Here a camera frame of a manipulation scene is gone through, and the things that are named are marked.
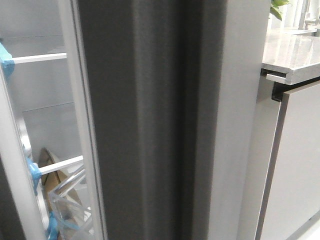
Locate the brown cardboard piece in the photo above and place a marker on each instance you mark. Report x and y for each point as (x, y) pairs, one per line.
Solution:
(58, 182)

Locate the light grey side panel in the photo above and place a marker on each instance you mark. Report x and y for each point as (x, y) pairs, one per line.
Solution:
(243, 46)

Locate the dark grey fridge door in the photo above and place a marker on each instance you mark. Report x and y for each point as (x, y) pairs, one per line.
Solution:
(153, 70)

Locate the white fridge shelf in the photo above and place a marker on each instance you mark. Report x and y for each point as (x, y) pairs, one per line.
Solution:
(61, 165)
(39, 58)

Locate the blue tape upper piece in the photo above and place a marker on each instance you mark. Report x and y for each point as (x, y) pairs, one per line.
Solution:
(7, 62)

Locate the green potted plant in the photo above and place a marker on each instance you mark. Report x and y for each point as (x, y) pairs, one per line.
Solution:
(275, 8)

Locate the grey marble kitchen countertop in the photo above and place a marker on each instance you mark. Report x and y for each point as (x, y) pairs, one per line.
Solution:
(290, 59)

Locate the blue tape piece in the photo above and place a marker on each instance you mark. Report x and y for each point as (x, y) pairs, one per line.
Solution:
(53, 226)
(7, 62)
(35, 174)

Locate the blue tape middle piece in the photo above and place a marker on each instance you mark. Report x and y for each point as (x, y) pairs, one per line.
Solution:
(35, 174)

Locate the lower white fridge shelf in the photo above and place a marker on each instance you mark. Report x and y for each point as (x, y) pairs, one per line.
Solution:
(61, 165)

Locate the upper white fridge shelf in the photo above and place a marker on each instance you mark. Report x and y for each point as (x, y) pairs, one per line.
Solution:
(39, 58)

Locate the blue tape lower piece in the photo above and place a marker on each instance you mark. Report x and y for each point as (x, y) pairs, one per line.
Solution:
(53, 226)

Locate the clear plastic fridge drawer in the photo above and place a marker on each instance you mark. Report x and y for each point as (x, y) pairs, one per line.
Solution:
(86, 231)

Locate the silver kitchen faucet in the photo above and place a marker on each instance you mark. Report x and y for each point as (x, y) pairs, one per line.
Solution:
(310, 14)

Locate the beige kitchen cabinet door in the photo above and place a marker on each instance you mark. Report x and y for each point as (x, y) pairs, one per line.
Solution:
(291, 194)

